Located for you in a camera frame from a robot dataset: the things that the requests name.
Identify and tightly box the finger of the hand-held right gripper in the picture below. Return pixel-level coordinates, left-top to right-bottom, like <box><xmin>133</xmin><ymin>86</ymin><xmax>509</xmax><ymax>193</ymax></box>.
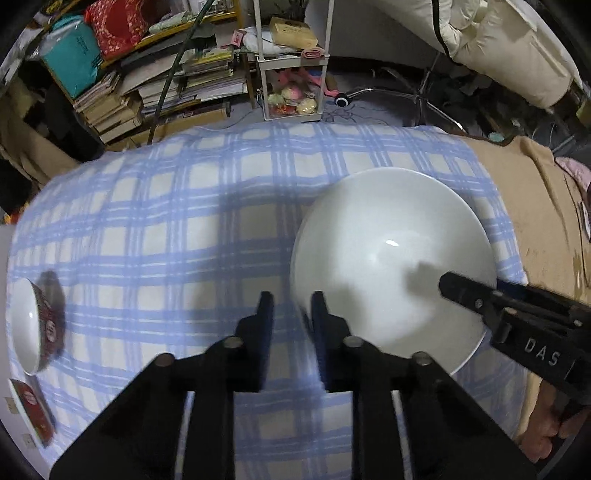
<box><xmin>438</xmin><ymin>271</ymin><xmax>511</xmax><ymax>330</ymax></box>

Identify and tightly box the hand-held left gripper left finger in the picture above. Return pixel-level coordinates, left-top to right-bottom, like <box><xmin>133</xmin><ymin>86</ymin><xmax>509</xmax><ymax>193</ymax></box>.
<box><xmin>48</xmin><ymin>291</ymin><xmax>275</xmax><ymax>480</ymax></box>

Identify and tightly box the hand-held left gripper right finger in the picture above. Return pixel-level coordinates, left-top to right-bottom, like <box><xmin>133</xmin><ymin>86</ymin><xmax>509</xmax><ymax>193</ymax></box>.
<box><xmin>310</xmin><ymin>291</ymin><xmax>539</xmax><ymax>480</ymax></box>

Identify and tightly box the plain white bowl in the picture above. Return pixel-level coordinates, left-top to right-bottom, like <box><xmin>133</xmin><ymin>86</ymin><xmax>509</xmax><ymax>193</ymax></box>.
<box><xmin>290</xmin><ymin>167</ymin><xmax>498</xmax><ymax>377</ymax></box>

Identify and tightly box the red patterned bowl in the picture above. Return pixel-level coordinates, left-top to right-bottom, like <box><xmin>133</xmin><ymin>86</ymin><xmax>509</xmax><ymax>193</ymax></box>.
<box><xmin>7</xmin><ymin>272</ymin><xmax>65</xmax><ymax>376</ymax></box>
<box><xmin>8</xmin><ymin>377</ymin><xmax>57</xmax><ymax>448</ymax></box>

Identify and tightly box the person's right hand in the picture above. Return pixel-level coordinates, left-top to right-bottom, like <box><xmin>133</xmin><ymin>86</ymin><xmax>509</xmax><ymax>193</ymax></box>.
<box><xmin>519</xmin><ymin>376</ymin><xmax>580</xmax><ymax>462</ymax></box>

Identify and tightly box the blue plaid blanket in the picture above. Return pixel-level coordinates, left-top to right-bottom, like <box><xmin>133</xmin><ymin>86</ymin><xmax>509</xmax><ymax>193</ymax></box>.
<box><xmin>7</xmin><ymin>122</ymin><xmax>529</xmax><ymax>480</ymax></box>

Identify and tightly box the pink cloth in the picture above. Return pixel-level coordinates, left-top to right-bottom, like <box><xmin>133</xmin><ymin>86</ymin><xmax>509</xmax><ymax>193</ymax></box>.
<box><xmin>556</xmin><ymin>157</ymin><xmax>591</xmax><ymax>195</ymax></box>

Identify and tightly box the stack of old books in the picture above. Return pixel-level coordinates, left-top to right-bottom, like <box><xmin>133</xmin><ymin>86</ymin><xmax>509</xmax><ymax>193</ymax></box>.
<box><xmin>71</xmin><ymin>69</ymin><xmax>144</xmax><ymax>144</ymax></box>

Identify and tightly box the black pole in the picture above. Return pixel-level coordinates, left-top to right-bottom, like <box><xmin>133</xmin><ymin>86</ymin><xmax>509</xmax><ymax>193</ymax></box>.
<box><xmin>148</xmin><ymin>0</ymin><xmax>218</xmax><ymax>144</ymax></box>

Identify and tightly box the white rolling cart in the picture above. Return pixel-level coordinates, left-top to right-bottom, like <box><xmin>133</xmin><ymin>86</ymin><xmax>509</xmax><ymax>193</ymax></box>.
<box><xmin>252</xmin><ymin>0</ymin><xmax>335</xmax><ymax>123</ymax></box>

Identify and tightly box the beige hanging coat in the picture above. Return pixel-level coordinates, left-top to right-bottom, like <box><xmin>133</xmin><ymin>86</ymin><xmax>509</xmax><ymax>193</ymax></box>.
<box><xmin>0</xmin><ymin>83</ymin><xmax>79</xmax><ymax>185</ymax></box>

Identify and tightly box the tan cardboard box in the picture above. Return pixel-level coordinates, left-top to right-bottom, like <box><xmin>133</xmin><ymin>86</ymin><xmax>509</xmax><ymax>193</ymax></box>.
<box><xmin>269</xmin><ymin>16</ymin><xmax>319</xmax><ymax>49</ymax></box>

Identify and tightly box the wooden shelf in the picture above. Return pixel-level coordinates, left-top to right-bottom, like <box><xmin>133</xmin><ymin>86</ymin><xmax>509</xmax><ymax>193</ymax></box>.
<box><xmin>41</xmin><ymin>9</ymin><xmax>250</xmax><ymax>139</ymax></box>

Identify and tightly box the teal bag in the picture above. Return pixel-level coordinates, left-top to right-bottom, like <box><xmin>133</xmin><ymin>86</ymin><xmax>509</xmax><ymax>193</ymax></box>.
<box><xmin>39</xmin><ymin>21</ymin><xmax>105</xmax><ymax>100</ymax></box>

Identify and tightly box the red patterned bag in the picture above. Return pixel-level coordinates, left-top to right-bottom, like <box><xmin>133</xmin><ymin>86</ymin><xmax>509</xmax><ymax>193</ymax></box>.
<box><xmin>83</xmin><ymin>0</ymin><xmax>151</xmax><ymax>61</ymax></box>

